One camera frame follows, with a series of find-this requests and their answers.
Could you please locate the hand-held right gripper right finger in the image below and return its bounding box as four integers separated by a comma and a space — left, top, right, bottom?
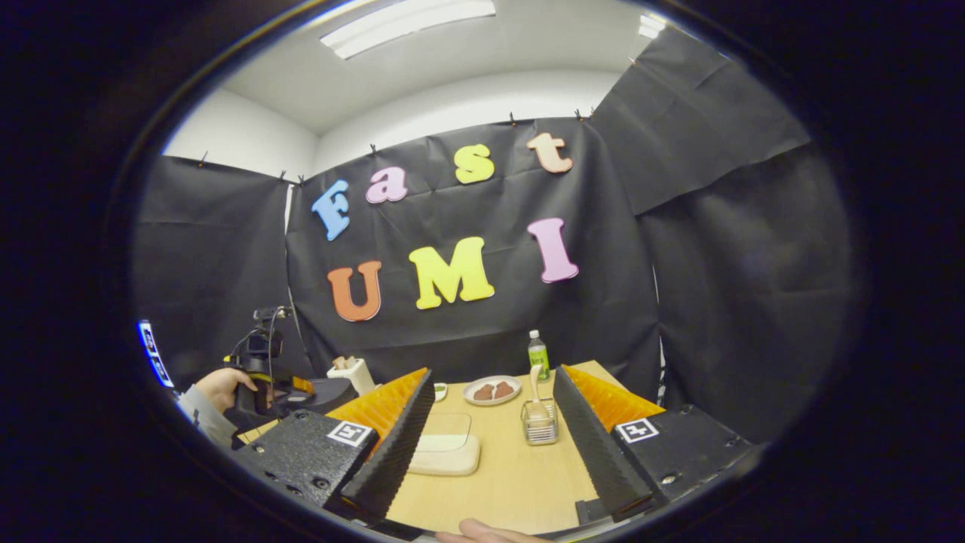
553, 366, 755, 523

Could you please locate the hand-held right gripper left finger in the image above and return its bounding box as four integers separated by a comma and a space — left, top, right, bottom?
234, 367, 436, 521

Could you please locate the grey rice cooker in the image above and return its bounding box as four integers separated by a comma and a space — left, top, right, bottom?
302, 377, 359, 414

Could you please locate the pile of white rice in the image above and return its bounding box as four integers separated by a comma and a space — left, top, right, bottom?
411, 436, 481, 476

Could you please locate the clear chopstick holder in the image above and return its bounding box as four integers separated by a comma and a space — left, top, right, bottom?
520, 398, 559, 446

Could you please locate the wooden spoon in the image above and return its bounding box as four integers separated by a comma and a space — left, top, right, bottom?
528, 364, 550, 422

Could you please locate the white utensil holder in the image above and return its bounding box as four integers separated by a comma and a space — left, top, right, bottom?
326, 356, 376, 397

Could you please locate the clear glass dish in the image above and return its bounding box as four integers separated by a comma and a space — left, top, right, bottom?
407, 412, 482, 477

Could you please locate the white round plate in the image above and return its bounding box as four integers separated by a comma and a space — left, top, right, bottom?
463, 375, 522, 406

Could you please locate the green label drink bottle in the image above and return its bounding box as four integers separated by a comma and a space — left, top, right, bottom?
528, 330, 550, 380

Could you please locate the computer monitor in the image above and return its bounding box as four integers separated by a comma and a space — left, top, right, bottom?
138, 321, 174, 389

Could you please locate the black backdrop cloth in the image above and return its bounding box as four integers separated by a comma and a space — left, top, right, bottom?
132, 26, 856, 446

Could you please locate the long ceiling light panel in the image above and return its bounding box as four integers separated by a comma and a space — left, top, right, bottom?
320, 0, 497, 60

